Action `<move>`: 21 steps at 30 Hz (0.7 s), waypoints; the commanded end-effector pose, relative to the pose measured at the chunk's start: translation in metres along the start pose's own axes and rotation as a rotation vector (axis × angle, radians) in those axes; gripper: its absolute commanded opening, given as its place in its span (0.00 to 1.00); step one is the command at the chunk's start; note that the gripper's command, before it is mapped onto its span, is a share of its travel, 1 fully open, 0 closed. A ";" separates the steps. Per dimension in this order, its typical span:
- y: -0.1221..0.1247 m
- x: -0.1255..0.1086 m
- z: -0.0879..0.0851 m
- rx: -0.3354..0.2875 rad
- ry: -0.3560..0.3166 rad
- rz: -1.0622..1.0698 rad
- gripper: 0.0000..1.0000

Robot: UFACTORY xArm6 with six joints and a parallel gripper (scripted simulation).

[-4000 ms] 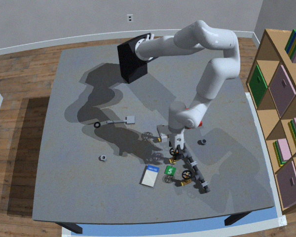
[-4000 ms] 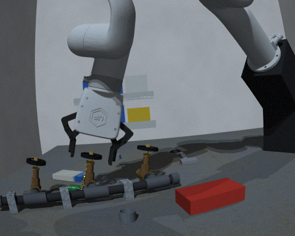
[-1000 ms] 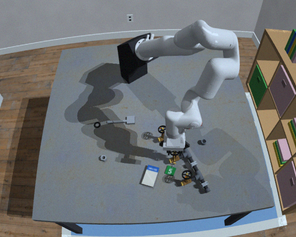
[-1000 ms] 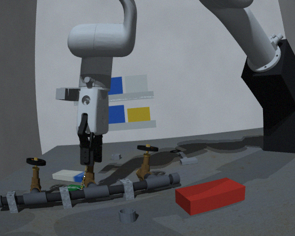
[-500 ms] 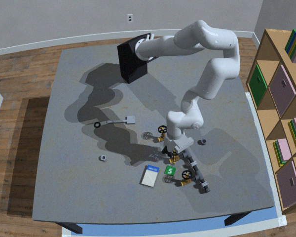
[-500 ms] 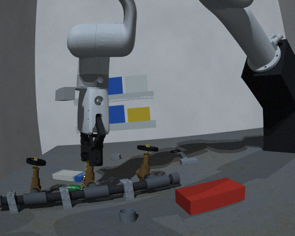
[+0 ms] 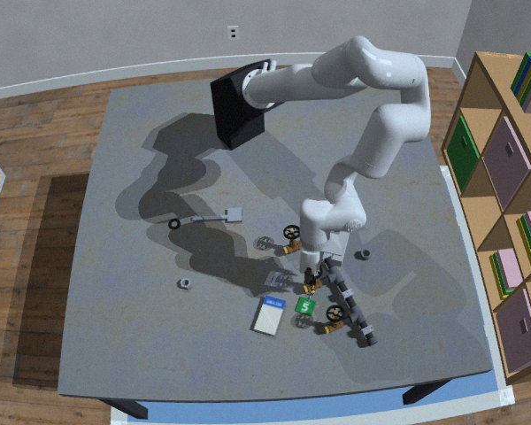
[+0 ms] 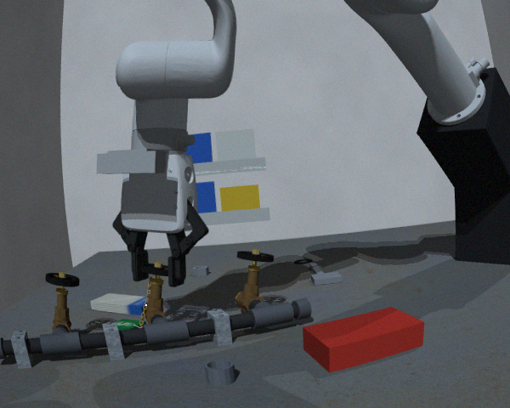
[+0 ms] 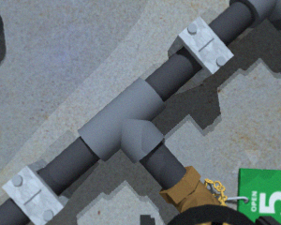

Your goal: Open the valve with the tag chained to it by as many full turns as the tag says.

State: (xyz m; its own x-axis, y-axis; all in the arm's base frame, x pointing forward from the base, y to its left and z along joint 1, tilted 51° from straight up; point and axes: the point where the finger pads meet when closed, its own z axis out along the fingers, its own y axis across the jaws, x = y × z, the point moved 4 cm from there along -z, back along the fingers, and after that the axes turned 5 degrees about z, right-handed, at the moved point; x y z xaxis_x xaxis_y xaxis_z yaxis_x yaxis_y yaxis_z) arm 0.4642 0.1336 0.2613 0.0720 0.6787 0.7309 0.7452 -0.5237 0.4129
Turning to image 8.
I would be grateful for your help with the red rectangular block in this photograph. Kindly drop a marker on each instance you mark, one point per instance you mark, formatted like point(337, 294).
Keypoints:
point(356, 340)

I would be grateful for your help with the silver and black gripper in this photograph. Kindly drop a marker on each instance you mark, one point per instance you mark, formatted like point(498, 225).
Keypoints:
point(150, 204)

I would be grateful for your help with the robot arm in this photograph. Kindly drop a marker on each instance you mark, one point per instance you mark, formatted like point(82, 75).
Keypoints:
point(201, 69)

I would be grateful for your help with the dark grey pipe with three valves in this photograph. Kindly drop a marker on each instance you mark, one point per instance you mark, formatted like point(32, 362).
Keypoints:
point(160, 330)

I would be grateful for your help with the white and blue bag of cable ties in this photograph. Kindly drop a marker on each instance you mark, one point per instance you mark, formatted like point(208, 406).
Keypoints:
point(118, 303)

